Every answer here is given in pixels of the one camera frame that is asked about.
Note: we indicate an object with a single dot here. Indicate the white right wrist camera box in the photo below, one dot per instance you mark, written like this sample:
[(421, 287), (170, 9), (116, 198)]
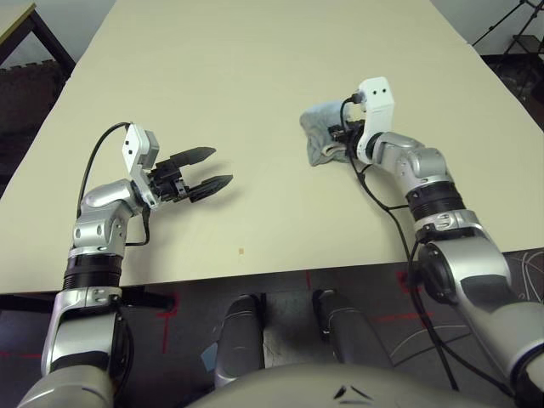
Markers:
[(378, 110)]

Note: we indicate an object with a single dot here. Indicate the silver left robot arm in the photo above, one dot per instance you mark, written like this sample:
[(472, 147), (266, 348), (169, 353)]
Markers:
[(98, 229)]

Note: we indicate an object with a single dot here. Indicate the dark foam floor mat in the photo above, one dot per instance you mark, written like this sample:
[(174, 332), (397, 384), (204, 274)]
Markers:
[(25, 110)]

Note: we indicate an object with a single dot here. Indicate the black frame side table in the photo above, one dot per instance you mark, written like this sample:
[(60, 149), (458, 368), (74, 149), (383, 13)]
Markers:
[(51, 42)]

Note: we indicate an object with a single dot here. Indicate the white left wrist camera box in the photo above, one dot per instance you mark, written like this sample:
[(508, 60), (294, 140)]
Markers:
[(136, 146)]

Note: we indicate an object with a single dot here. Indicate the grey left robot leg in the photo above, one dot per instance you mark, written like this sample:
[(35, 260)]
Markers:
[(240, 336)]

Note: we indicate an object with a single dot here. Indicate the black tripod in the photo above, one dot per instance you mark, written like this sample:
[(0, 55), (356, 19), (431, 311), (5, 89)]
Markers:
[(492, 29)]

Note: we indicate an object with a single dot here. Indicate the grey right robot leg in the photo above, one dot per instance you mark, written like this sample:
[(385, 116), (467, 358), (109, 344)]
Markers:
[(344, 327)]

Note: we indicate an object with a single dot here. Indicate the grey robot leg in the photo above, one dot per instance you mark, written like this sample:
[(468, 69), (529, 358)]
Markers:
[(344, 327), (240, 336)]

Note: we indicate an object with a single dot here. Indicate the grey robot torso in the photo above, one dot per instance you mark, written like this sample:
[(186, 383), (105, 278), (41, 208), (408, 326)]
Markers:
[(297, 387)]

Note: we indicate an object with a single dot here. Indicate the small blue object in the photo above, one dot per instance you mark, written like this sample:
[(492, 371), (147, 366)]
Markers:
[(209, 358)]

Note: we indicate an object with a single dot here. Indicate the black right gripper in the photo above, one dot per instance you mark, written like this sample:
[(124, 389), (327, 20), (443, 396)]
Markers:
[(346, 135)]

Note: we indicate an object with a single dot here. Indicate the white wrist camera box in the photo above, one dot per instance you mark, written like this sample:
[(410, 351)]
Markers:
[(136, 146), (378, 110)]

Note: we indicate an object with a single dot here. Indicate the light blue rag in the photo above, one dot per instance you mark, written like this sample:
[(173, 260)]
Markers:
[(316, 127)]

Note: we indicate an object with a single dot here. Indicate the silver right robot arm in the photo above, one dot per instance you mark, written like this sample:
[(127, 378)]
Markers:
[(425, 170)]

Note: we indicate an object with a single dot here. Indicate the black metal stand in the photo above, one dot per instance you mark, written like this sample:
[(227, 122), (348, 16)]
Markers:
[(525, 42)]

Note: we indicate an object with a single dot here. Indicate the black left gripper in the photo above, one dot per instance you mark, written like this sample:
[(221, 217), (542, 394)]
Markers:
[(168, 180)]

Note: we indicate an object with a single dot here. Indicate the black table foot long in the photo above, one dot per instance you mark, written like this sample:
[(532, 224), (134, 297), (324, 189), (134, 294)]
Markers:
[(149, 299)]

